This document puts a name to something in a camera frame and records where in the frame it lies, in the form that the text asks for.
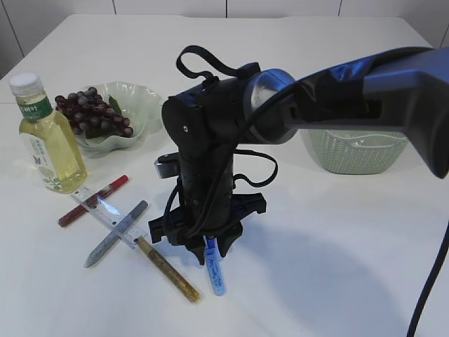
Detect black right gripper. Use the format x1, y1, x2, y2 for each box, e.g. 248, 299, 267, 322
148, 193, 266, 265

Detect blue sheathed scissors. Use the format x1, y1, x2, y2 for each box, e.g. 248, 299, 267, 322
205, 237, 227, 296

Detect artificial purple grape bunch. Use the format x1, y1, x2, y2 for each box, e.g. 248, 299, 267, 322
54, 86, 134, 139

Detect yellow tea bottle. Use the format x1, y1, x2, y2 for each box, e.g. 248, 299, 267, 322
9, 72, 88, 194

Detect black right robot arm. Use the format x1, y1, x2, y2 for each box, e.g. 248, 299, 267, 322
149, 46, 448, 262

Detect gold glitter pen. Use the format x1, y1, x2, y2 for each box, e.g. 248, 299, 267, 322
134, 237, 201, 303

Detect silver glitter pen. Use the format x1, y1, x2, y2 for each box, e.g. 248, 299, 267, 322
83, 200, 148, 268

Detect clear plastic ruler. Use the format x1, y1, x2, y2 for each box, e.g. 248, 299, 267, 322
71, 186, 148, 249

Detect red glitter pen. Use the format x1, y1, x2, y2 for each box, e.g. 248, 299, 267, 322
58, 175, 128, 227

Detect green wavy glass plate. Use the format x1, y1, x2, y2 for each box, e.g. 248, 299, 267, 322
76, 81, 162, 154

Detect green plastic basket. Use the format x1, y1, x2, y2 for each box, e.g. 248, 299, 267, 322
300, 130, 408, 176

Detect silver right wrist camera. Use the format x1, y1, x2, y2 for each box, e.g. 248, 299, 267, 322
154, 152, 180, 179

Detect black cable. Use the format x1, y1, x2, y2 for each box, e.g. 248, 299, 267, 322
163, 45, 449, 337

